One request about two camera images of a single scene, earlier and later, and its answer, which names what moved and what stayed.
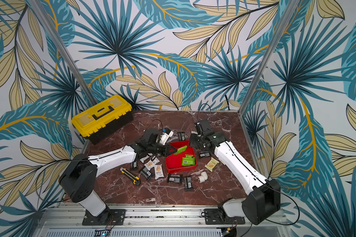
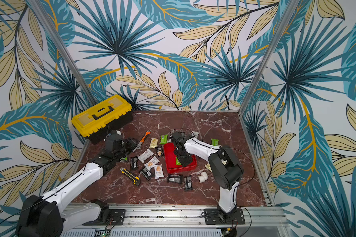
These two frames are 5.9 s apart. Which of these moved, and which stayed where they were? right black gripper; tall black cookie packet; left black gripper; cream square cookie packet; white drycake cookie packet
Moved: left black gripper; right black gripper
Stayed: cream square cookie packet; white drycake cookie packet; tall black cookie packet
